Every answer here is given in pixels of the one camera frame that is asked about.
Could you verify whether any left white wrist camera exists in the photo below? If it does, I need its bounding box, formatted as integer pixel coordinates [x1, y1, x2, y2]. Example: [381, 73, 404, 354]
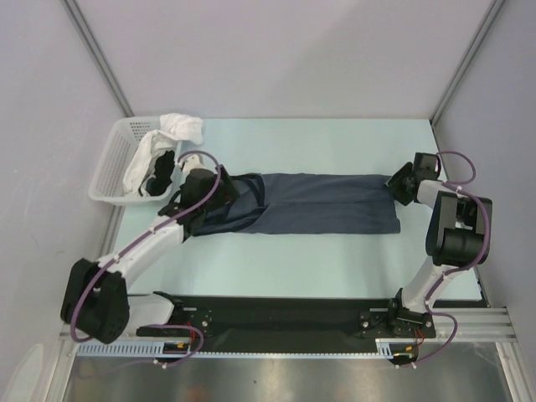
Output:
[178, 153, 208, 174]

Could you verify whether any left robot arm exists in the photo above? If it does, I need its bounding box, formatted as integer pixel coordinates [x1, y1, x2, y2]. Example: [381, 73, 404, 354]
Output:
[60, 165, 239, 344]

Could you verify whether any black tank top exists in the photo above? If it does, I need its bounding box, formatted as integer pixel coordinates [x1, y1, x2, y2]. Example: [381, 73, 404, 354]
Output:
[138, 151, 175, 197]

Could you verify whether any white plastic basket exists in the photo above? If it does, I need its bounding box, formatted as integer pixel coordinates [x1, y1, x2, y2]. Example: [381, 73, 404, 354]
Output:
[88, 116, 172, 206]

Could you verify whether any aluminium front rail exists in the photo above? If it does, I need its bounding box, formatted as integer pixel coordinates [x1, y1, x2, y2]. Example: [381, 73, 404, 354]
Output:
[59, 307, 518, 343]

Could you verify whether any blue tank top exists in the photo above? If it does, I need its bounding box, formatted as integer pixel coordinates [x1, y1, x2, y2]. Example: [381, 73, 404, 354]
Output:
[194, 173, 400, 236]

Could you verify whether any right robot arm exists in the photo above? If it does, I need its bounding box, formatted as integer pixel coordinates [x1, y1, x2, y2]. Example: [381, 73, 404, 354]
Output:
[386, 151, 492, 336]

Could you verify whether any purple cable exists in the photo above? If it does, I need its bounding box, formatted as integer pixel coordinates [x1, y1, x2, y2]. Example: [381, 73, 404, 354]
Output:
[70, 151, 223, 369]
[395, 150, 491, 369]

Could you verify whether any left aluminium frame post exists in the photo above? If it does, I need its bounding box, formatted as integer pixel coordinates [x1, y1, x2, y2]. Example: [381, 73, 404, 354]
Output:
[60, 0, 135, 117]

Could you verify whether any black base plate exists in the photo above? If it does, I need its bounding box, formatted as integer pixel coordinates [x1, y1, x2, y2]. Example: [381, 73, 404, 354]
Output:
[137, 296, 436, 354]

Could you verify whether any slotted cable duct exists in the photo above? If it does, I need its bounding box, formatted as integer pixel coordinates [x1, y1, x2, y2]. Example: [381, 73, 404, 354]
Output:
[77, 341, 416, 360]

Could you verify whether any aluminium frame post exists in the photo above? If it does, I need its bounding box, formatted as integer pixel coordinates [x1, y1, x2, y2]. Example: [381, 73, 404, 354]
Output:
[429, 0, 508, 129]
[60, 0, 135, 117]

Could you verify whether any right aluminium frame post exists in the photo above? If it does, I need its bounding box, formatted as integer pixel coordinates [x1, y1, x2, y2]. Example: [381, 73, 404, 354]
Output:
[429, 0, 508, 129]

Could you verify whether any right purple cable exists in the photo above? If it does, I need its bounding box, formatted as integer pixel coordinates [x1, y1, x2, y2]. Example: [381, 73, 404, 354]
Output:
[395, 150, 491, 369]

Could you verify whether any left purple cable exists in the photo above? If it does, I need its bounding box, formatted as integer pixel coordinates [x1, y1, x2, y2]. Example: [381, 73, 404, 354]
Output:
[70, 151, 223, 369]

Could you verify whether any white tank top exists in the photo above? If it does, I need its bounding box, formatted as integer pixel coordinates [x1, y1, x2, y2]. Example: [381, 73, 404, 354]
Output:
[122, 113, 204, 193]

